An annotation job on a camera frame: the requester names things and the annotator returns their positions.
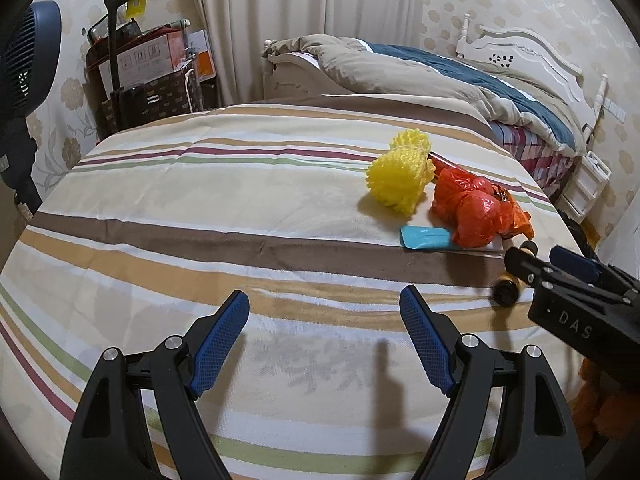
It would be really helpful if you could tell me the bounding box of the black lined trash bin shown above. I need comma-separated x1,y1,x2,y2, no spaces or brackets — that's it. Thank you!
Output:
555,205,601,261

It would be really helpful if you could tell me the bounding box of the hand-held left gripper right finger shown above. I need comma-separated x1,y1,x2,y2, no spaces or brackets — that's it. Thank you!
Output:
400,285,586,480

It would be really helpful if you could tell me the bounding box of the dark blue standing fan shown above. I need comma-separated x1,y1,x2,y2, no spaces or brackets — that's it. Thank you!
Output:
0,1,63,211

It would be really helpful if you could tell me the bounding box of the bed with blankets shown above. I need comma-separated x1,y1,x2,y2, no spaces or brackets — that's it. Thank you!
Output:
262,12,608,136

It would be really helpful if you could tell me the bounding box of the white plastic drawer unit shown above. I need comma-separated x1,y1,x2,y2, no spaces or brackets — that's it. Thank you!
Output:
560,150,612,221

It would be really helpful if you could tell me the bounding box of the white and orange box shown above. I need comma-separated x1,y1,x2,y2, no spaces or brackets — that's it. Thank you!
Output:
185,29,217,81

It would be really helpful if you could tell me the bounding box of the plaid bed sheet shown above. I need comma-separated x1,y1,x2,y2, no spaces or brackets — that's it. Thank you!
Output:
490,122,576,196

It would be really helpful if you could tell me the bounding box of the orange plastic bag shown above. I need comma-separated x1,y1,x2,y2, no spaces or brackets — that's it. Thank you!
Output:
430,156,506,248

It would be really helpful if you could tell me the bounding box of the cardboard box with red print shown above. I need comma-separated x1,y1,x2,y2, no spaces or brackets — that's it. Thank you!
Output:
97,35,186,88

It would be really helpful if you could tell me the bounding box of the orange patterned snack wrapper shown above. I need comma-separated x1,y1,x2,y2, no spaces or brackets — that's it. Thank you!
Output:
490,185,533,240

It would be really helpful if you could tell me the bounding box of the beige and blue quilt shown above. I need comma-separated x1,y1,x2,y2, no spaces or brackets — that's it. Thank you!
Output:
262,34,586,156

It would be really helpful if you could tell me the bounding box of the brown patterned storage box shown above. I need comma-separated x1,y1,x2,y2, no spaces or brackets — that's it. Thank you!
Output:
97,62,203,136

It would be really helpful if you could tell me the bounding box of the gold tube with black caps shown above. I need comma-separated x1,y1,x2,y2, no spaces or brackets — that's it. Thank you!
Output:
492,240,540,307

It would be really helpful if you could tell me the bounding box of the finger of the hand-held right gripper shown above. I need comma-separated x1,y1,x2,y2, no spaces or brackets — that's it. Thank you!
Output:
504,248,551,289
550,246,640,302

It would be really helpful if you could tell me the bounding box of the cream curtain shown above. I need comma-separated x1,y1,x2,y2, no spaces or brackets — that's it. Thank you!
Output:
182,0,426,108

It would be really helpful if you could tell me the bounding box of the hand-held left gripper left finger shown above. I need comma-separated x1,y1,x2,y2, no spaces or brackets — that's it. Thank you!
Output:
62,290,251,480

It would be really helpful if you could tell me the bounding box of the light blue packet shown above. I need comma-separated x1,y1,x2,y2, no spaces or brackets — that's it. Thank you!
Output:
400,226,452,251

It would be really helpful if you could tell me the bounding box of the yellow foam fruit net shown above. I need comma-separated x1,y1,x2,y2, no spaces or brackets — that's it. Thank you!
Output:
365,129,436,217

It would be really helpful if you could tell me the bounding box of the white panelled door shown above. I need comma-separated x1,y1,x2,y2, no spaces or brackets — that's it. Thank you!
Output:
597,185,640,271

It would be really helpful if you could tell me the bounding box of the black bag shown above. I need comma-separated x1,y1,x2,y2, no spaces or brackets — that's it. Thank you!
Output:
86,16,141,46

